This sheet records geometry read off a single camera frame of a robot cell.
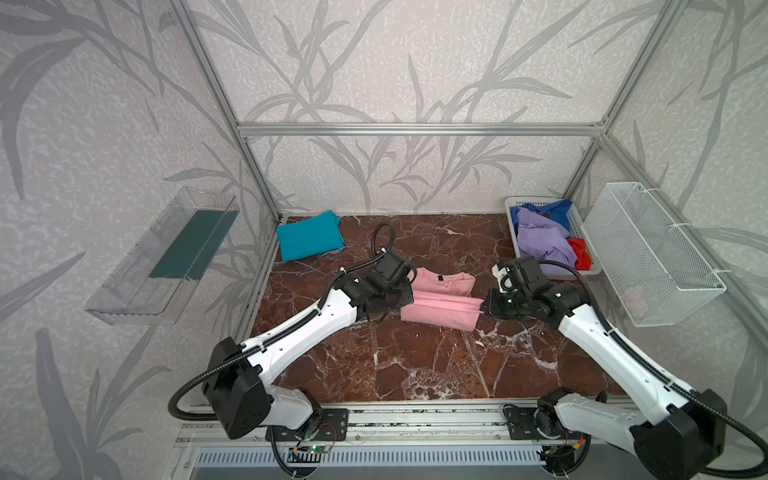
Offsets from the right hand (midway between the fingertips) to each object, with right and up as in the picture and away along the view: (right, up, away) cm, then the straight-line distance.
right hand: (481, 296), depth 79 cm
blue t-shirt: (+37, +26, +33) cm, 56 cm away
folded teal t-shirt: (-57, +16, +36) cm, 69 cm away
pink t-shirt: (-10, -1, +1) cm, 10 cm away
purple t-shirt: (+22, +16, +12) cm, 30 cm away
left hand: (-18, +3, -1) cm, 19 cm away
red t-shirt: (+38, +10, +17) cm, 43 cm away
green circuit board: (-41, -35, -9) cm, 55 cm away
